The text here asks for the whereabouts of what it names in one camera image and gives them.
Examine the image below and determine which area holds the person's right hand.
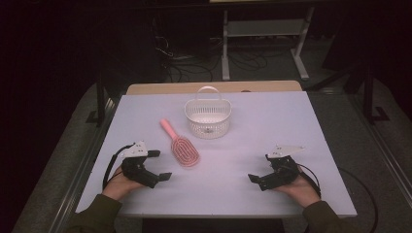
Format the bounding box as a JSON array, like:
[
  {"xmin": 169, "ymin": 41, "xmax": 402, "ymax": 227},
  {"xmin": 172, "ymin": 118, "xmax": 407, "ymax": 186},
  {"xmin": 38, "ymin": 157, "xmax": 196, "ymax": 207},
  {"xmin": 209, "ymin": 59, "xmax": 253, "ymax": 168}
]
[{"xmin": 275, "ymin": 174, "xmax": 322, "ymax": 209}]

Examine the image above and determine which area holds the tangle of black cables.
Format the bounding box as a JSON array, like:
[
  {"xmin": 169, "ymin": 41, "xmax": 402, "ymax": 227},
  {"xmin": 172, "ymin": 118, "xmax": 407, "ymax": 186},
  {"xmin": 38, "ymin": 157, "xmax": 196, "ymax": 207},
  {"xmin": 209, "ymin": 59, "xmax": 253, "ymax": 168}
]
[
  {"xmin": 227, "ymin": 47, "xmax": 292, "ymax": 72},
  {"xmin": 152, "ymin": 17, "xmax": 216, "ymax": 83}
]

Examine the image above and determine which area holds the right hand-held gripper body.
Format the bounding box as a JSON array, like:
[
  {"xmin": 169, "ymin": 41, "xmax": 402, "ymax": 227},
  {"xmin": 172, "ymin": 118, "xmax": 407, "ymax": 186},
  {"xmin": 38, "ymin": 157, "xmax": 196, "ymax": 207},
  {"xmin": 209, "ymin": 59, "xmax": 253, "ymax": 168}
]
[{"xmin": 258, "ymin": 144, "xmax": 306, "ymax": 191}]

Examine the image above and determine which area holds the long black floor cable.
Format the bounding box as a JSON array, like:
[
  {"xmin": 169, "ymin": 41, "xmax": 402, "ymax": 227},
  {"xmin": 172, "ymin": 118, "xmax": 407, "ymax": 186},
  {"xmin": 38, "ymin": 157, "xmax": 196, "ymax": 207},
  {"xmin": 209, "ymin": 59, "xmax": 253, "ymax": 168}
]
[{"xmin": 338, "ymin": 167, "xmax": 379, "ymax": 233}]

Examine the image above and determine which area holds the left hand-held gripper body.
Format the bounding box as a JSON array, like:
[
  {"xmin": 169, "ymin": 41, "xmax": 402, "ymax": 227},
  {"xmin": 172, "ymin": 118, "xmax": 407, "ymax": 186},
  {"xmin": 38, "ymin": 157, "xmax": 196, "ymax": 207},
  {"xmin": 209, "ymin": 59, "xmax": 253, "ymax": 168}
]
[{"xmin": 120, "ymin": 140, "xmax": 160, "ymax": 189}]

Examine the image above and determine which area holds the white board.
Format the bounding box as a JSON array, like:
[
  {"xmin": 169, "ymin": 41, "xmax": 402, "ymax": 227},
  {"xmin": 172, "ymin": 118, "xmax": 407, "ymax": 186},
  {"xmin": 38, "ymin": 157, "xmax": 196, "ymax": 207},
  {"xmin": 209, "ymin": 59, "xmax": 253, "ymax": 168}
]
[{"xmin": 75, "ymin": 90, "xmax": 358, "ymax": 217}]

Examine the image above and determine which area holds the wooden table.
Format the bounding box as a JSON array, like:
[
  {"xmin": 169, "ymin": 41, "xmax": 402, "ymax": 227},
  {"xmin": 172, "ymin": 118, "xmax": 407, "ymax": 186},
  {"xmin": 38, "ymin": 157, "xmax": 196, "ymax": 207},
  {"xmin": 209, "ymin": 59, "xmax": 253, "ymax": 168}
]
[{"xmin": 125, "ymin": 80, "xmax": 303, "ymax": 96}]

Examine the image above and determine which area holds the black stand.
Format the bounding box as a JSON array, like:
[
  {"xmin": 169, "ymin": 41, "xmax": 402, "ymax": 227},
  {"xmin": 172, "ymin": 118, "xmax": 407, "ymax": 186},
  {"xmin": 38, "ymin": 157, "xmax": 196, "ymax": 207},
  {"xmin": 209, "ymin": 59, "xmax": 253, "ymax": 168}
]
[
  {"xmin": 361, "ymin": 64, "xmax": 392, "ymax": 124},
  {"xmin": 86, "ymin": 72, "xmax": 109, "ymax": 128}
]

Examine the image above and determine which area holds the white metal stand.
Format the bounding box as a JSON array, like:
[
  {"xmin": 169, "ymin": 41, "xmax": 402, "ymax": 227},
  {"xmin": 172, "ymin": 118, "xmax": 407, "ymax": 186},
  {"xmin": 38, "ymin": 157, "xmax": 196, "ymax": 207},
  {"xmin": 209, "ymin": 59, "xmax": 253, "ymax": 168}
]
[{"xmin": 222, "ymin": 6, "xmax": 315, "ymax": 82}]

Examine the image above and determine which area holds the white plastic basket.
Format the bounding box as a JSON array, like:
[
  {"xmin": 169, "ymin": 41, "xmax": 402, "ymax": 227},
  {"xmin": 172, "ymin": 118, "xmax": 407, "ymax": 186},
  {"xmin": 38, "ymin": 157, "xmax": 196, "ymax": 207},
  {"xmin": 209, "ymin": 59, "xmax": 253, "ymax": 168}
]
[{"xmin": 184, "ymin": 85, "xmax": 233, "ymax": 140}]

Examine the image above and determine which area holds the right hand-held gripper cable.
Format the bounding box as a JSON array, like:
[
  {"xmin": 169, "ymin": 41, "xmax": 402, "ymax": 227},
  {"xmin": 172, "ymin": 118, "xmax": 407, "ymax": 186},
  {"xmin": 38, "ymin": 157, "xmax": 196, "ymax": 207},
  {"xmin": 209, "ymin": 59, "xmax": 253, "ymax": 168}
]
[{"xmin": 295, "ymin": 162, "xmax": 323, "ymax": 199}]

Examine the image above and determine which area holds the person's left hand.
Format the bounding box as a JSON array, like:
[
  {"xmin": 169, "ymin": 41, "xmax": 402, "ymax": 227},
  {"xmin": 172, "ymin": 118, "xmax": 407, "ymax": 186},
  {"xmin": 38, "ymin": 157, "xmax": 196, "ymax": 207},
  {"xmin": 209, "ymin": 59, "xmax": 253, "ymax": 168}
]
[{"xmin": 101, "ymin": 166, "xmax": 145, "ymax": 202}]

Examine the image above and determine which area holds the pink hairbrush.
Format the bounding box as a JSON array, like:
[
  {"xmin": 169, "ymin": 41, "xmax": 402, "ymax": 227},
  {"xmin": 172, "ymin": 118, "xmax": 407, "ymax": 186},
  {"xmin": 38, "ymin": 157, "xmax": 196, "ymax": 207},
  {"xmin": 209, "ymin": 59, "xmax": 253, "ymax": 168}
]
[{"xmin": 158, "ymin": 117, "xmax": 201, "ymax": 168}]

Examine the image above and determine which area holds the metal rail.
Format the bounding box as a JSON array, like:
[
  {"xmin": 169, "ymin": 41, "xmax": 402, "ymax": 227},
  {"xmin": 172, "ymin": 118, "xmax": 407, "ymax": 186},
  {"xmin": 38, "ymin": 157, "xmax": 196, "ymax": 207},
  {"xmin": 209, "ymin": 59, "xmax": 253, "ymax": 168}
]
[
  {"xmin": 48, "ymin": 96, "xmax": 121, "ymax": 233},
  {"xmin": 351, "ymin": 93, "xmax": 412, "ymax": 197}
]

